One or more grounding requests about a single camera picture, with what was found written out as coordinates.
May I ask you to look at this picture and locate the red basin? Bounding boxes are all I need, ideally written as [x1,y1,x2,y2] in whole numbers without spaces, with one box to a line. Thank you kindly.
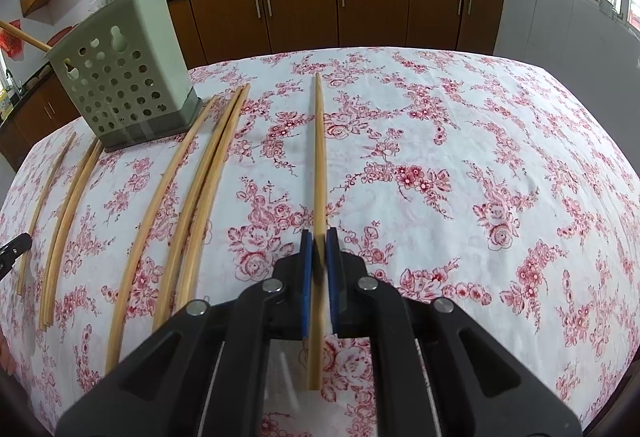
[47,27,76,49]

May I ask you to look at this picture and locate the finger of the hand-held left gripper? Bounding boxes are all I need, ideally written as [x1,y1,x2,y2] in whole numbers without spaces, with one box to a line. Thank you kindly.
[0,232,33,280]

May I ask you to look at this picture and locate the red floral tablecloth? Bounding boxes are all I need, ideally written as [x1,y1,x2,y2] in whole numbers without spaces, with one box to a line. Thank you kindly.
[0,46,640,437]

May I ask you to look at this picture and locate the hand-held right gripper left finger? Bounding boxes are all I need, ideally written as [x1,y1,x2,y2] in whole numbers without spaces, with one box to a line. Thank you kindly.
[54,229,321,437]

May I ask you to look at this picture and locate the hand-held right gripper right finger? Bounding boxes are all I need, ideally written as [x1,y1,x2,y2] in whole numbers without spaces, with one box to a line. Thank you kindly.
[326,227,584,437]

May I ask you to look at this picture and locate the set of wooden chopsticks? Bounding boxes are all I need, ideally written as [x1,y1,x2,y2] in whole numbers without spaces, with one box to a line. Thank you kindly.
[15,84,251,374]

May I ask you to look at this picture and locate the green perforated utensil holder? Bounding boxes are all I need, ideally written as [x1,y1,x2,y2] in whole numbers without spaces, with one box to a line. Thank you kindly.
[47,0,203,153]

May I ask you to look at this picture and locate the wooden lower kitchen cabinets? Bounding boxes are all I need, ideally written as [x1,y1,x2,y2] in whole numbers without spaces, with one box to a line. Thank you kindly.
[0,0,506,168]

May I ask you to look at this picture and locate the hanging red plastic bag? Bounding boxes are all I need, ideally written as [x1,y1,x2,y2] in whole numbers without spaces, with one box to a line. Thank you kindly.
[0,20,23,60]

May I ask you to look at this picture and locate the tapered wooden chopstick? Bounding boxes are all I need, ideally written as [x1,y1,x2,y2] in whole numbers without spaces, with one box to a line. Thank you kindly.
[306,72,328,392]
[0,20,53,54]

